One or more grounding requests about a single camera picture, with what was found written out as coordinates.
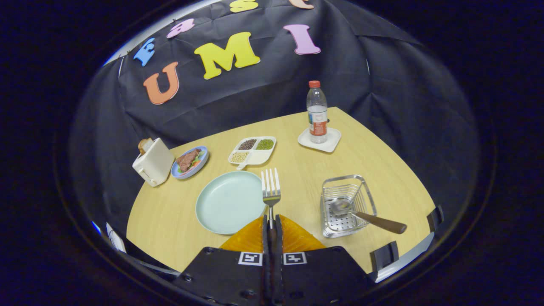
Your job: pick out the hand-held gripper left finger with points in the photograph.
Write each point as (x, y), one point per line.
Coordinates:
(229, 276)

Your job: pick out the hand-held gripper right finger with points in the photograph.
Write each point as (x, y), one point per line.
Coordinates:
(318, 276)

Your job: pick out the black table edge clamp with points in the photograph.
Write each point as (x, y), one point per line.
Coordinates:
(384, 256)
(435, 218)

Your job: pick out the pale green plate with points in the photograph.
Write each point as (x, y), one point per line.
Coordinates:
(229, 204)

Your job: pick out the small blue plate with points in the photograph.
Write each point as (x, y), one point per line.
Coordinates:
(202, 163)

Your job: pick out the yellow beans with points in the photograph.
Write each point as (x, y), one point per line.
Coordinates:
(239, 157)

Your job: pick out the white divided tray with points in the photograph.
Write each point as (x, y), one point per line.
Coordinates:
(260, 158)

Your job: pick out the meat slice with salad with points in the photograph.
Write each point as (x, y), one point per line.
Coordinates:
(187, 160)

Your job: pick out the dark beans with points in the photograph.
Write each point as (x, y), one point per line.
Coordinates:
(247, 144)

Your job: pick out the white square coaster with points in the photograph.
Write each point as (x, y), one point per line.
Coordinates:
(333, 142)

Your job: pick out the white toaster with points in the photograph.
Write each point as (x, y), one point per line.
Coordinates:
(155, 163)

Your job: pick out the green beans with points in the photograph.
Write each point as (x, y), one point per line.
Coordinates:
(265, 144)

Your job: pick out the toasted bread slice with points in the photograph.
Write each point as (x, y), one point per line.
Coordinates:
(144, 145)

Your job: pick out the clear water bottle red cap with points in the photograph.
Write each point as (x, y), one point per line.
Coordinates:
(317, 119)

